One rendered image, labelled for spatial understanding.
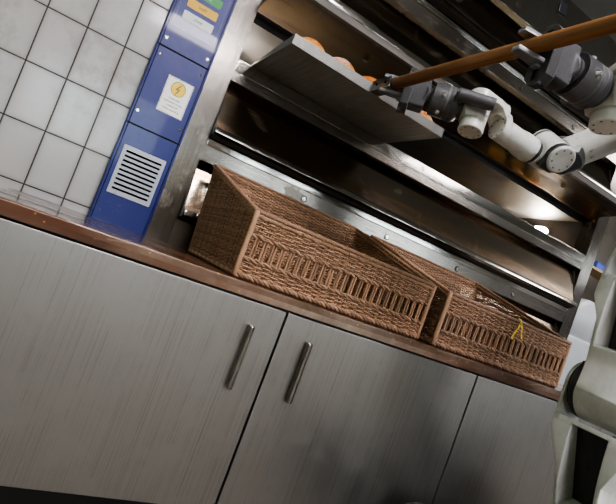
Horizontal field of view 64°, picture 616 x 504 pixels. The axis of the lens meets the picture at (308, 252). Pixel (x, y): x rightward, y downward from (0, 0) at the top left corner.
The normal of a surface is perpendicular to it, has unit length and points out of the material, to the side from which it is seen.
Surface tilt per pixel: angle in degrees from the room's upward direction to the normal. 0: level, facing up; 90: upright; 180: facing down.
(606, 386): 85
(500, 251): 70
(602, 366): 86
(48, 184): 90
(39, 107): 90
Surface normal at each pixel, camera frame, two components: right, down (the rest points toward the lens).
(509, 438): 0.43, 0.11
